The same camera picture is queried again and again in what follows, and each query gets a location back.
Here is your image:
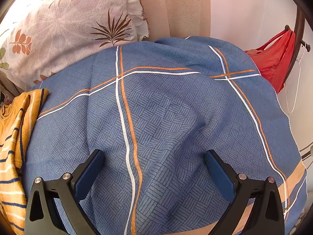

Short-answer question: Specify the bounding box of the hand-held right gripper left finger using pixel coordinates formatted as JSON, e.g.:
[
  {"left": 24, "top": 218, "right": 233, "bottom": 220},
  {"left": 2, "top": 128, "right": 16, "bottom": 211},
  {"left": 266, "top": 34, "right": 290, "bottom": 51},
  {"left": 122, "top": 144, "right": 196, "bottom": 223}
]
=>
[{"left": 24, "top": 149, "right": 105, "bottom": 235}]

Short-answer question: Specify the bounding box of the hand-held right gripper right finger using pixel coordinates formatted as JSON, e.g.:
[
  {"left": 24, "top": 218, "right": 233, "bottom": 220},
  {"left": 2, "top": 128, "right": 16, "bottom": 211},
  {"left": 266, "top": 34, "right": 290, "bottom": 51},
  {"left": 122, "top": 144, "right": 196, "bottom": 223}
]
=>
[{"left": 204, "top": 149, "right": 285, "bottom": 235}]

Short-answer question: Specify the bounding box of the yellow striped towel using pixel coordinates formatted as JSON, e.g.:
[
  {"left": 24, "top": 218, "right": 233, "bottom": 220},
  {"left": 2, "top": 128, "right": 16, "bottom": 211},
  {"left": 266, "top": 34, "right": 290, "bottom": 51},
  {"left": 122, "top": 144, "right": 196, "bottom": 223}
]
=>
[{"left": 0, "top": 88, "right": 49, "bottom": 234}]

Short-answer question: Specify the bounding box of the blue patterned bedsheet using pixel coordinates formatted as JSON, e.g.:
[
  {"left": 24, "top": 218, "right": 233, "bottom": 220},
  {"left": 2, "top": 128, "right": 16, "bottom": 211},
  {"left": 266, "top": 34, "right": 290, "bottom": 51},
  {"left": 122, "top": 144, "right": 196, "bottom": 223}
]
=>
[{"left": 22, "top": 36, "right": 308, "bottom": 235}]

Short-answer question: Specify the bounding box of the red plastic bag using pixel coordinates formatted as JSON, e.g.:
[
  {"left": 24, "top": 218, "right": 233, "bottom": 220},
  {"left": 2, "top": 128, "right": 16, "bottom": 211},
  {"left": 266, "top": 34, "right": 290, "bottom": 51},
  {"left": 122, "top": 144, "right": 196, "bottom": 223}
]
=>
[{"left": 245, "top": 28, "right": 296, "bottom": 95}]

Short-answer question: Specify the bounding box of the leaf print pillow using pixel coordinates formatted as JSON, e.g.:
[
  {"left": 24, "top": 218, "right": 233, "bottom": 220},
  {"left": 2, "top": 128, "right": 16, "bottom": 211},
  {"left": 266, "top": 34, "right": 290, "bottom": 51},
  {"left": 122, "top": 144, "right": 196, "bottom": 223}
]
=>
[{"left": 0, "top": 0, "right": 150, "bottom": 91}]

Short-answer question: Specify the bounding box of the dark metal coat rack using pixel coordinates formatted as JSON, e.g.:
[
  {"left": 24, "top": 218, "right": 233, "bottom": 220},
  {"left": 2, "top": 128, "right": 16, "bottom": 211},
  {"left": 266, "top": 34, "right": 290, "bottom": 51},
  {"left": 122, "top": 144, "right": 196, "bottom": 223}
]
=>
[{"left": 279, "top": 4, "right": 311, "bottom": 98}]

